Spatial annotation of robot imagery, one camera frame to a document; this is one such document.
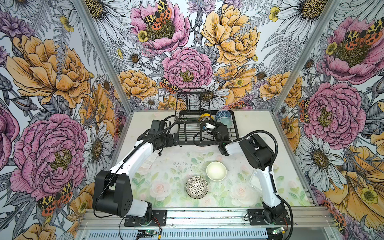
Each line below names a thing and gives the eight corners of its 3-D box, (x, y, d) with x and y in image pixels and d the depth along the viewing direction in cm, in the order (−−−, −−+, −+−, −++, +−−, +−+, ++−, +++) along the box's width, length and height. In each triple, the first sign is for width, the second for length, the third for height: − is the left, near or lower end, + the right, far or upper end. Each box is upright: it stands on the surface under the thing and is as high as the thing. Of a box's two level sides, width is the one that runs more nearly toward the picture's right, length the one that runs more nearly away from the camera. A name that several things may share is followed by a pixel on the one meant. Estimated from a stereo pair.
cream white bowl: (206, 183, 87) (207, 179, 83) (205, 165, 94) (206, 161, 90) (226, 183, 87) (227, 179, 83) (224, 165, 94) (225, 161, 90)
